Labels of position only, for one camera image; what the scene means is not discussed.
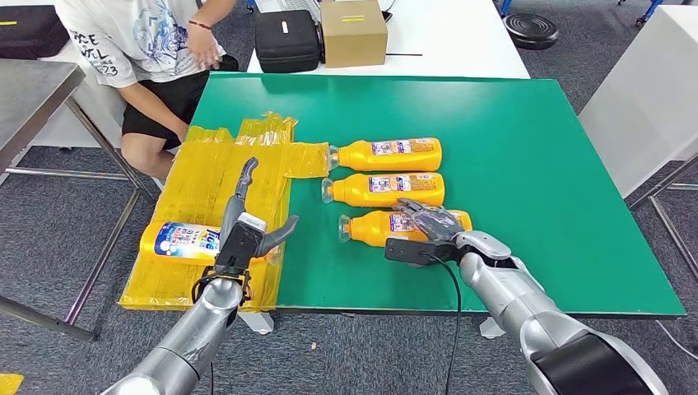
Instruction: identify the white table foot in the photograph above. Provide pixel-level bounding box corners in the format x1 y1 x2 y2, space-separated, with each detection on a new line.
238 311 275 335
479 318 508 340

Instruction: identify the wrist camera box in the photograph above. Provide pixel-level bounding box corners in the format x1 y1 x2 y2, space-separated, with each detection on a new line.
213 212 268 277
384 237 462 268

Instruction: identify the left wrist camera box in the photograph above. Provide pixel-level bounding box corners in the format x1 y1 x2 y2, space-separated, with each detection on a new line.
213 212 268 277

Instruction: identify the black round disc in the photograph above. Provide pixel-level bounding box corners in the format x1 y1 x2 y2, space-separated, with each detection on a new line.
502 12 560 51

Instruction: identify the brown cardboard box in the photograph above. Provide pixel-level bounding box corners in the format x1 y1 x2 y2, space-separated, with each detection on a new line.
319 0 389 69

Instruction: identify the orange detergent bottle clear cap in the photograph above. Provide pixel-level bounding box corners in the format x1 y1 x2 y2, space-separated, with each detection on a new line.
138 221 285 267
320 172 446 209
327 137 444 174
337 209 474 248

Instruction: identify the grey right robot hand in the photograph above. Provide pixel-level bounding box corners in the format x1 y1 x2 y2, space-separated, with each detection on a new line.
392 197 468 244

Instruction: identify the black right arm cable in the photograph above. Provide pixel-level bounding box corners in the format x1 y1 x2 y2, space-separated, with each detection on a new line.
420 251 463 395

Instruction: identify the person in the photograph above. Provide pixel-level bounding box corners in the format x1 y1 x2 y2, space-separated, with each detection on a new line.
54 0 241 181

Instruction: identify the white table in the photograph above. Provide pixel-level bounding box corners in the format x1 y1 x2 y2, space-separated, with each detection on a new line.
578 4 698 285
246 0 531 80

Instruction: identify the black zippered case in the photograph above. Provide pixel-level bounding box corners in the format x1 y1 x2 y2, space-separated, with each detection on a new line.
0 5 71 60
254 9 323 74

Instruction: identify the steel table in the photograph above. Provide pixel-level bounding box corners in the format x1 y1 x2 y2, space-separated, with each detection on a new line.
0 58 159 343

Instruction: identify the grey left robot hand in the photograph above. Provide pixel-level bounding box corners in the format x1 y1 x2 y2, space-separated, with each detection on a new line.
219 156 300 260

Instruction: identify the person's left hand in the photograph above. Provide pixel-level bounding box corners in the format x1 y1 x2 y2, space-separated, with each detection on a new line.
187 24 226 71

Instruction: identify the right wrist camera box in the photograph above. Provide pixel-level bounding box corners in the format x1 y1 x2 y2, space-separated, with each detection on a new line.
384 237 462 268

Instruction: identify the blue wheeled frame leg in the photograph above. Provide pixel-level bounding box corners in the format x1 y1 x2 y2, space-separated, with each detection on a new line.
635 0 663 26

